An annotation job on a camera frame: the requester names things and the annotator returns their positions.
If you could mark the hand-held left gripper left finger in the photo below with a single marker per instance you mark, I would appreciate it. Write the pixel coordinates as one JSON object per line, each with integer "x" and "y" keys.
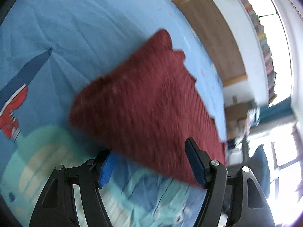
{"x": 106, "y": 170}

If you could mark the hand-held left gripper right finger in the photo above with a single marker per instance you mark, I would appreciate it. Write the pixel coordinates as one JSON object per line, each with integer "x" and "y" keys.
{"x": 197, "y": 167}

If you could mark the dark red knitted sweater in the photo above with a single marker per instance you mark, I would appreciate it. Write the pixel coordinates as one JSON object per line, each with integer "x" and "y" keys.
{"x": 146, "y": 108}

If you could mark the grey chair with blue blanket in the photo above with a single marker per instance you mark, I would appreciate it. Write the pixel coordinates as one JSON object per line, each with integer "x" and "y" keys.
{"x": 260, "y": 170}

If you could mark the cardboard boxes stack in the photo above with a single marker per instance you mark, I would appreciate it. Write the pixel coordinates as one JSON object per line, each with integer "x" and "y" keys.
{"x": 239, "y": 120}

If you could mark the window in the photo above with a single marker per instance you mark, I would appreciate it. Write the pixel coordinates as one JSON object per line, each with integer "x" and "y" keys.
{"x": 281, "y": 160}

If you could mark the long teal curtain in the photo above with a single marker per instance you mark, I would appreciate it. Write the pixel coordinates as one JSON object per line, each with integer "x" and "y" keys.
{"x": 277, "y": 111}

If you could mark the wooden headboard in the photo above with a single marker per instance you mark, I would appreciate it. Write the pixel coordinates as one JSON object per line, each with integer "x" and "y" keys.
{"x": 213, "y": 33}

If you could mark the row of books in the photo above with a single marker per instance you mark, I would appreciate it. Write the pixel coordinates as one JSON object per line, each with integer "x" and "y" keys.
{"x": 262, "y": 42}

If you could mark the blue dinosaur print bed sheet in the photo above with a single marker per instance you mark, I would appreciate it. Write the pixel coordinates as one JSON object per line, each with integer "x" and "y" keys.
{"x": 71, "y": 28}

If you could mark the wall socket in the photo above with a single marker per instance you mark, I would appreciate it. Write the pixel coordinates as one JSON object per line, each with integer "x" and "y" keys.
{"x": 235, "y": 99}

